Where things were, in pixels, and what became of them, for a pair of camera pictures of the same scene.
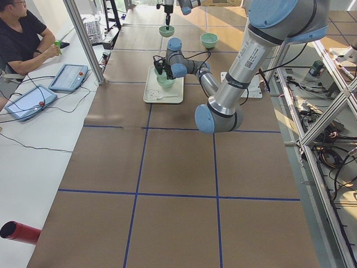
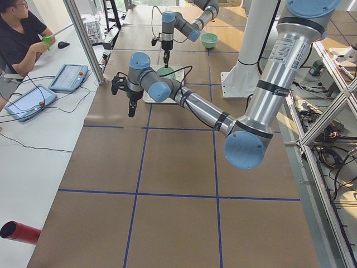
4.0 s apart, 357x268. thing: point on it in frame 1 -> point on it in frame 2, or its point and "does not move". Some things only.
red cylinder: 14,230 does not move
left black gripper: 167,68 -> 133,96
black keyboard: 93,30 does not move
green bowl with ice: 209,39 does not move
